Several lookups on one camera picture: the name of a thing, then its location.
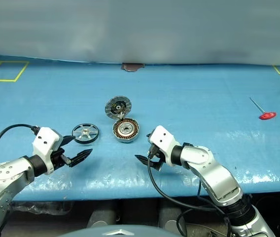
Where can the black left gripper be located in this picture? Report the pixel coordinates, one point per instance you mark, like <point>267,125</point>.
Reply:
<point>57,159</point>

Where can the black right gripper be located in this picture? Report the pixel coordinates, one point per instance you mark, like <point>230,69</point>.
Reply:
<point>157,154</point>

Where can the silver motor cover with board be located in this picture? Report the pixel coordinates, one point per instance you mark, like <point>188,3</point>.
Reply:
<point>124,105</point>

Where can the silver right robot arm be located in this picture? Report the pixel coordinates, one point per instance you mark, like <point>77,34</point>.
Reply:
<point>214,172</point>

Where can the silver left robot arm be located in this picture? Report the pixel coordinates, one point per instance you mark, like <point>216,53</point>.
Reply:
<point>4,177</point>

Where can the black spoked motor rotor wheel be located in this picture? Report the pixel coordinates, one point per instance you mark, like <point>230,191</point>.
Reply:
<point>85,130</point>

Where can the motor housing with copper windings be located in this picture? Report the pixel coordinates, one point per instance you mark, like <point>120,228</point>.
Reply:
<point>126,129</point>

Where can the black crumpled plastic film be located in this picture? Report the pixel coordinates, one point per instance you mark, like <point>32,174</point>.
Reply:
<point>39,207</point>

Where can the blue foam table mat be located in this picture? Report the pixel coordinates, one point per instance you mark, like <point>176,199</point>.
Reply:
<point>204,111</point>

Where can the grey rounded cylinder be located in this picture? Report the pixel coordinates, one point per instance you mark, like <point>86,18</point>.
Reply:
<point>169,219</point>
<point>100,218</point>

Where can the brown torn patch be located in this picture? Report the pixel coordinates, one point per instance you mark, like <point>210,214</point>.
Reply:
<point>131,66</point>

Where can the grey dome with silver emblem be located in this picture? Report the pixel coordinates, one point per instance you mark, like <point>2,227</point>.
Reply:
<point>93,232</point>

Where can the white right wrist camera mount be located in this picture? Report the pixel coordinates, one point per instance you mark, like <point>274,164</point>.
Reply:
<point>163,139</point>

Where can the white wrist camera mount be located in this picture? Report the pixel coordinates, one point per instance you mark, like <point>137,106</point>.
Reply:
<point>163,139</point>
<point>46,138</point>

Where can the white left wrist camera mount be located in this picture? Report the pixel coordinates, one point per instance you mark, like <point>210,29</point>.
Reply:
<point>46,138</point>

